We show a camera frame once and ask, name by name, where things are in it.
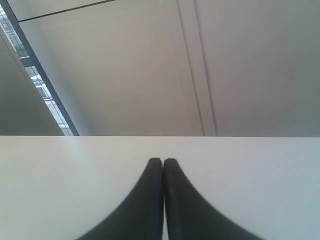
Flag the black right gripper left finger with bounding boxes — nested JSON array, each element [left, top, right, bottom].
[[80, 158, 164, 240]]

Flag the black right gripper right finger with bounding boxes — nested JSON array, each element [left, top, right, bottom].
[[163, 158, 253, 240]]

